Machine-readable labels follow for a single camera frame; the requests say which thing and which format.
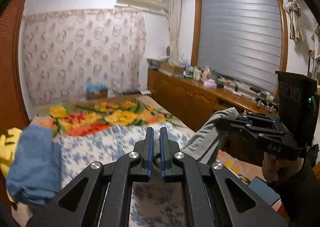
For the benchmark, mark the grey-green pants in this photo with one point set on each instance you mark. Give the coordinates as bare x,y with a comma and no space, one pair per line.
205,143

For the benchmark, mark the cardboard box on sideboard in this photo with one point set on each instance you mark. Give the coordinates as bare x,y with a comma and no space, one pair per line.
171,70

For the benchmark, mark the right hand holding gripper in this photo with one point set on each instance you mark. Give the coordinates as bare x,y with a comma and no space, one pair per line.
274,169

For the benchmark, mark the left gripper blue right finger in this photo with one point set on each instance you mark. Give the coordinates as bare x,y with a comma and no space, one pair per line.
169,171

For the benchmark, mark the pink bottle on sideboard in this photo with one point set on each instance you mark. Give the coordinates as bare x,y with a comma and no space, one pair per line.
206,75

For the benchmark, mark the yellow garment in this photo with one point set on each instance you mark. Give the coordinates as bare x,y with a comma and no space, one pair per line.
8,145

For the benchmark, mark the long wooden sideboard cabinet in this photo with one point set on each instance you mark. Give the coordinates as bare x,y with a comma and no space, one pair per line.
191,102

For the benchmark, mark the patterned pink wall curtain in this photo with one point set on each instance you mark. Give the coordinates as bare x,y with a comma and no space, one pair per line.
65,52

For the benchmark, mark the brown louvered wardrobe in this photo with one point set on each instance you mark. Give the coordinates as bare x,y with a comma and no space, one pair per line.
13,111

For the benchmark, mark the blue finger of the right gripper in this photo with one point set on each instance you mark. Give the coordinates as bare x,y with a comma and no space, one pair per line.
228,124
249,118

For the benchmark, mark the folded blue denim garment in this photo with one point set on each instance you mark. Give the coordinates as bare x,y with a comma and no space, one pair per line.
34,177

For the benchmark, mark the grey window roller blind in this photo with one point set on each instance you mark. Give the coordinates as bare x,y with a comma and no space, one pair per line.
242,39

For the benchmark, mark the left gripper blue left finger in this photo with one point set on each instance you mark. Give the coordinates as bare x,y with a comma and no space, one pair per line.
143,170

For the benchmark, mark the tied beige window curtain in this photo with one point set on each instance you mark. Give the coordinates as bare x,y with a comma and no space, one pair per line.
294,11

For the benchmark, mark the blue floral white bedsheet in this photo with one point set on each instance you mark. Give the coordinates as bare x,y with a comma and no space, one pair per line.
106,195

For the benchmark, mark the blue cloth on box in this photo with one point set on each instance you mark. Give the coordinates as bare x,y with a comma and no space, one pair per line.
96,91

